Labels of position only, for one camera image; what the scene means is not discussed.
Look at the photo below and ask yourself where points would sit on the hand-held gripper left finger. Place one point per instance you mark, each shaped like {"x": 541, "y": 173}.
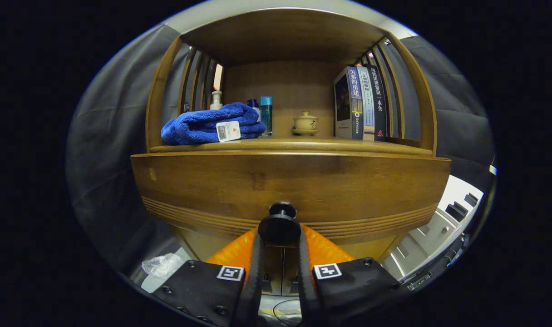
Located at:
{"x": 253, "y": 281}

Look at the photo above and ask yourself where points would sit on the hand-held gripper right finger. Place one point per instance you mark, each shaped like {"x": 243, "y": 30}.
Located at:
{"x": 305, "y": 281}

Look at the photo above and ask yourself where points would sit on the black drawer knob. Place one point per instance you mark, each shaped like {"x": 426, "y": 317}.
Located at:
{"x": 279, "y": 227}

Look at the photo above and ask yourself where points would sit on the wooden drawer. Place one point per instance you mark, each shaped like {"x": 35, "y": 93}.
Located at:
{"x": 303, "y": 190}

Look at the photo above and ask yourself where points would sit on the wooden countertop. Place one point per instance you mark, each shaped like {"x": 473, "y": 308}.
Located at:
{"x": 303, "y": 144}

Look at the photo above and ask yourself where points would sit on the wooden cabinet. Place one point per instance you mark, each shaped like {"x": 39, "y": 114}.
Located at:
{"x": 280, "y": 36}

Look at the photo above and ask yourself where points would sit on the clear plastic bag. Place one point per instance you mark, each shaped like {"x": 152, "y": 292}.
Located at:
{"x": 162, "y": 264}

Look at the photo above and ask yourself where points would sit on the black power strip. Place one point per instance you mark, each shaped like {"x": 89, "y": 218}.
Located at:
{"x": 432, "y": 268}

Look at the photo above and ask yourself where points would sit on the beige saucer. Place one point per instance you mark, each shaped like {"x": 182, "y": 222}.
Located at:
{"x": 305, "y": 132}

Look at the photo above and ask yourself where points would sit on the beige lidded teacup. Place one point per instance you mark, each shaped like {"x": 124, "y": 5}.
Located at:
{"x": 306, "y": 121}

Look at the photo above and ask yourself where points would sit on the blue towel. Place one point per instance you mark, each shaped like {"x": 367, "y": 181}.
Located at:
{"x": 199, "y": 127}

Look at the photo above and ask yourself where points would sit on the teal bottle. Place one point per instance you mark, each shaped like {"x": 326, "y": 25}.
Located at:
{"x": 266, "y": 113}

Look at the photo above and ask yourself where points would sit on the white bottle with blue cap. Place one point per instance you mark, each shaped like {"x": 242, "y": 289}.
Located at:
{"x": 254, "y": 104}

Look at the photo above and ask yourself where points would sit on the white pump bottle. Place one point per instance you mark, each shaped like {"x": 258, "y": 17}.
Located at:
{"x": 216, "y": 101}

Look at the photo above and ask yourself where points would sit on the black backdrop cloth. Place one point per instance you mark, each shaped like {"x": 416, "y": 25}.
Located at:
{"x": 108, "y": 159}

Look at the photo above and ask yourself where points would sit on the light blue spine book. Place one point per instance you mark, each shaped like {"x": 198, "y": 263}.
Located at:
{"x": 368, "y": 100}

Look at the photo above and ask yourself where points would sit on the black spine book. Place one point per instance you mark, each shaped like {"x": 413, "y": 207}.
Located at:
{"x": 378, "y": 100}

